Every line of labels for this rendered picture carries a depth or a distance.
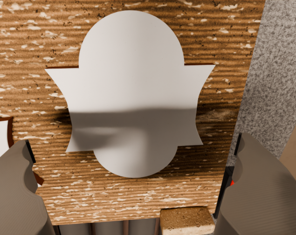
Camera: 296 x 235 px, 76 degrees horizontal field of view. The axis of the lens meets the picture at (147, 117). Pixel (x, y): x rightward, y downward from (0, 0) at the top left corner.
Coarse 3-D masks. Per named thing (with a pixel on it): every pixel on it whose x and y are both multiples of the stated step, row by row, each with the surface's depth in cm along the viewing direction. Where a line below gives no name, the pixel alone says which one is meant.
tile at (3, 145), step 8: (0, 120) 15; (8, 120) 15; (0, 128) 15; (8, 128) 16; (0, 136) 16; (8, 136) 16; (0, 144) 16; (8, 144) 16; (0, 152) 16; (40, 184) 18
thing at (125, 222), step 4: (124, 220) 32; (128, 220) 33; (156, 220) 33; (92, 224) 32; (124, 224) 33; (128, 224) 33; (156, 224) 34; (92, 228) 33; (124, 228) 34; (156, 228) 34; (60, 232) 33; (92, 232) 33; (124, 232) 34; (156, 232) 35
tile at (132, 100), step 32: (96, 32) 13; (128, 32) 13; (160, 32) 13; (96, 64) 13; (128, 64) 14; (160, 64) 14; (192, 64) 14; (64, 96) 14; (96, 96) 15; (128, 96) 15; (160, 96) 15; (192, 96) 15; (96, 128) 16; (128, 128) 16; (160, 128) 16; (192, 128) 17; (128, 160) 18; (160, 160) 18
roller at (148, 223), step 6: (132, 222) 27; (138, 222) 26; (144, 222) 26; (150, 222) 26; (132, 228) 27; (138, 228) 27; (144, 228) 27; (150, 228) 27; (132, 234) 28; (138, 234) 27; (144, 234) 27; (150, 234) 28
